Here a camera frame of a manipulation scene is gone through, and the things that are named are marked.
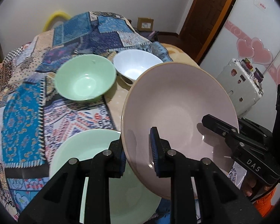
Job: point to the purple bag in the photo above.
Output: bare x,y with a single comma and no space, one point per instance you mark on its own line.
151,35

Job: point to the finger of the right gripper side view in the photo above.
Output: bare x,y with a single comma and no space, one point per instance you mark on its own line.
221,128

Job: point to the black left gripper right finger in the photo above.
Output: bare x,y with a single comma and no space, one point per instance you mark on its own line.
199,186

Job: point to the pink plate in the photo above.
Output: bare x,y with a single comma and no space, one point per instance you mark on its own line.
210,98

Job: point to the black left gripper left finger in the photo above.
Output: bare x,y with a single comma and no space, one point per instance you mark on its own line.
60,199

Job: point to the brown wooden door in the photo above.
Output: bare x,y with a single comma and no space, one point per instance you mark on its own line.
203,23

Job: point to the white bowl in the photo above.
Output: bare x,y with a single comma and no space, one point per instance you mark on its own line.
131,64

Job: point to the person's right hand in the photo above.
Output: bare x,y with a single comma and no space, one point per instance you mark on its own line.
248,186

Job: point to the mint green plate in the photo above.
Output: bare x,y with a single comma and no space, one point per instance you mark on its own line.
130,200

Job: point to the mint green bowl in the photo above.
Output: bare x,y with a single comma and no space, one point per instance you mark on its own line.
85,77

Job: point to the cardboard box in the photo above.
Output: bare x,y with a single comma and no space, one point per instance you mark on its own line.
145,24

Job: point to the blue patchwork quilt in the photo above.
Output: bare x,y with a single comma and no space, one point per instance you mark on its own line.
36,119

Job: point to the white wardrobe pink hearts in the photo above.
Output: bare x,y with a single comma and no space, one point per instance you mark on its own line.
251,31

